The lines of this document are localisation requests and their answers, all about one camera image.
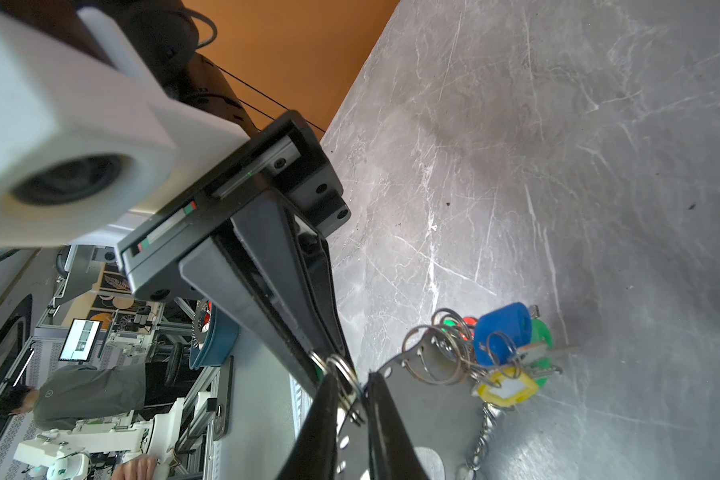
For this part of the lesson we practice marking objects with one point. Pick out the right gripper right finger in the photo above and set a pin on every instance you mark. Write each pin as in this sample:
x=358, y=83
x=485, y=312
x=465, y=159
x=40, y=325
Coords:
x=391, y=452

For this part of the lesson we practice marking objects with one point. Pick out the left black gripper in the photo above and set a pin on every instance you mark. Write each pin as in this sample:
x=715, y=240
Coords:
x=284, y=294

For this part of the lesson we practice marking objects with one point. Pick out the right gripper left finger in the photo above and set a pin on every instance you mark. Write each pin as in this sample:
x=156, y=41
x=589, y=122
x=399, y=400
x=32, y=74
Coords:
x=314, y=454

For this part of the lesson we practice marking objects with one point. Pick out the grey metal key holder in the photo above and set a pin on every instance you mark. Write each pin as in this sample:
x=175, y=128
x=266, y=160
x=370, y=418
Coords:
x=433, y=383

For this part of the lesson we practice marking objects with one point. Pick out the blue key tag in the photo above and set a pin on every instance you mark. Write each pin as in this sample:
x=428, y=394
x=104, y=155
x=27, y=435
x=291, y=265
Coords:
x=496, y=332

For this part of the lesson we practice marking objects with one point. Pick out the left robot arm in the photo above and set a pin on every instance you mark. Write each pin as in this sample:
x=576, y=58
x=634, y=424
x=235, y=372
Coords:
x=166, y=38

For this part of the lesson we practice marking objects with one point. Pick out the background computer monitor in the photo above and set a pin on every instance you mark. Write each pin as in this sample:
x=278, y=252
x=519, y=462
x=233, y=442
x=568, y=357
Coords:
x=80, y=340

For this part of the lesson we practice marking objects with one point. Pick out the person in grey shirt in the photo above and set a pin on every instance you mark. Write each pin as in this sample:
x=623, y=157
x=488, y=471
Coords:
x=83, y=392

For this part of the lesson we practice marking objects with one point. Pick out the aluminium front rail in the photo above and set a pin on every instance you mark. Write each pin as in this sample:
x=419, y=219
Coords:
x=301, y=403

